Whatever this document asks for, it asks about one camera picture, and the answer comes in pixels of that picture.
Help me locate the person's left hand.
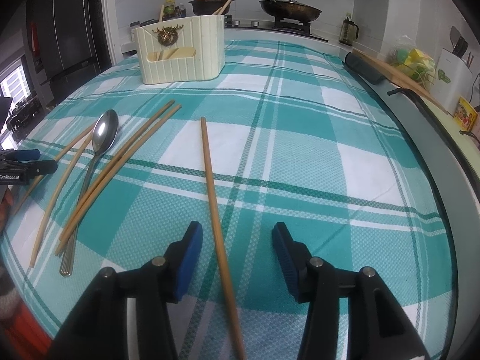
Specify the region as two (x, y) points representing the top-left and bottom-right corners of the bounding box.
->
(0, 189), (14, 231)

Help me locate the black gas stove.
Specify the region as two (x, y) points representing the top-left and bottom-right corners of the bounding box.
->
(224, 15), (329, 43)

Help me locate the spice jar rack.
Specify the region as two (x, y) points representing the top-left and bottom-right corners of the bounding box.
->
(129, 19), (158, 41)

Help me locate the clay pot orange lid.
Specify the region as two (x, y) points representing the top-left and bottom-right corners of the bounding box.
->
(190, 0), (230, 16)

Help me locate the dark water bottle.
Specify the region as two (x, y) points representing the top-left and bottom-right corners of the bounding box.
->
(338, 14), (360, 47)

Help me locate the black rolled mat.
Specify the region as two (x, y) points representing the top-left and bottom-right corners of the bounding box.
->
(343, 52), (386, 85)

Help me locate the wok with glass lid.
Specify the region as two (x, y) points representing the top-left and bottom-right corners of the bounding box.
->
(259, 0), (321, 23)

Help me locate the bag of sponges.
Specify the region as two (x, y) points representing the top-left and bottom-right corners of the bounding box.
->
(386, 35), (436, 90)

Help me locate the wooden chopstick pair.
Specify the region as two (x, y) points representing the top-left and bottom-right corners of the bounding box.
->
(55, 100), (182, 255)
(53, 103), (183, 258)

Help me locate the wooden chopstick pair lower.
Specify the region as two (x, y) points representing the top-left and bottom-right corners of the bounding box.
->
(53, 103), (183, 258)

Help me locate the wooden chopstick pair upper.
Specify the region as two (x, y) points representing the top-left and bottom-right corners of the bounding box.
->
(55, 100), (182, 255)

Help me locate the wooden chopstick beside spoon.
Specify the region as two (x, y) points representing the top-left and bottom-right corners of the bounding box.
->
(29, 128), (93, 268)

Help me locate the dark sauce bottle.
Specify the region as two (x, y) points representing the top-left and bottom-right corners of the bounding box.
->
(176, 2), (186, 18)

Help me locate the cream utensil holder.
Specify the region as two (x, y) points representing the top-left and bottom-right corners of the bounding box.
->
(135, 15), (225, 85)

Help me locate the wooden cutting board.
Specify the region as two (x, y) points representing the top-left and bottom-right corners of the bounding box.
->
(352, 49), (449, 115)

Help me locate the metal spoon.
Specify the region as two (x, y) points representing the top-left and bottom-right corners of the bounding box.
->
(59, 109), (119, 277)

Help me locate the black refrigerator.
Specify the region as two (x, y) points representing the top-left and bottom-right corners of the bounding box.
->
(26, 0), (112, 105)

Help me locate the teal plaid tablecloth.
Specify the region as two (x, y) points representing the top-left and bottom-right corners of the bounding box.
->
(1, 41), (453, 359)

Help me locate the dining table with chairs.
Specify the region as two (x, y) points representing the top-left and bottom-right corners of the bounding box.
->
(6, 97), (42, 133)

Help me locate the yellow printed cup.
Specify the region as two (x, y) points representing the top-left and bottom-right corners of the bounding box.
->
(453, 97), (478, 132)

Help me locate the white knife holder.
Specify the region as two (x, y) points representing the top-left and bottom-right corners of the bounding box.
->
(430, 26), (473, 114)

